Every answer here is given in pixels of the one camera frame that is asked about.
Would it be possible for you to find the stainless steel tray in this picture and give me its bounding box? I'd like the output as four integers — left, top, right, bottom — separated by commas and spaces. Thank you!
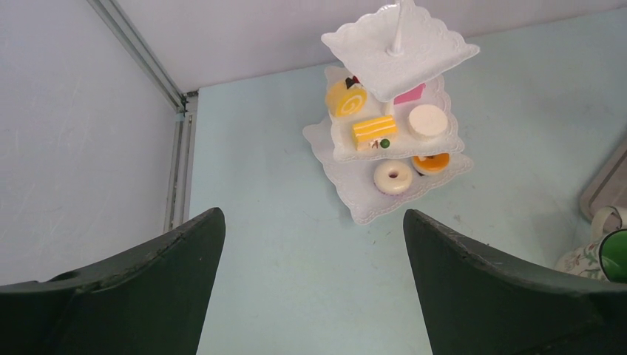
580, 138, 626, 221

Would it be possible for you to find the white round cream cake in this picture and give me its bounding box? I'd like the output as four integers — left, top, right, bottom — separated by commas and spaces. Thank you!
407, 104, 449, 141

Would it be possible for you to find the orange glazed donut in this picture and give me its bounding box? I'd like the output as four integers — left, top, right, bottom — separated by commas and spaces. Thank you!
411, 153, 450, 176

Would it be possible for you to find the large floral green-inside mug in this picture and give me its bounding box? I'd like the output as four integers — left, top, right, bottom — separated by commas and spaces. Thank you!
555, 206, 626, 283

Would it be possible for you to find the yellow layered cake slice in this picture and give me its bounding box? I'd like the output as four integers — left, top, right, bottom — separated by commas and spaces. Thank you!
351, 115, 398, 151

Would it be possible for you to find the yellow swirl roll cake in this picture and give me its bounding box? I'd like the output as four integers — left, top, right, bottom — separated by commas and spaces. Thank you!
325, 76, 367, 118

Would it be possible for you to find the white three-tier dessert stand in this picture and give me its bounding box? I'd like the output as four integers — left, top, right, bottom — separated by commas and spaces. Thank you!
303, 1, 480, 225

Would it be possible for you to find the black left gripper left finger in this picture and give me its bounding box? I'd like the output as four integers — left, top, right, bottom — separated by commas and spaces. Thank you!
1, 208, 226, 354

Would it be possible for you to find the white glazed donut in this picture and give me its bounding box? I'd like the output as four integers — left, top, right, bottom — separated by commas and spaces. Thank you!
373, 160, 413, 195

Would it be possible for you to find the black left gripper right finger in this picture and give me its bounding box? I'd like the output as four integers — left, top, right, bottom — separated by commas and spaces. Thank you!
403, 209, 626, 354

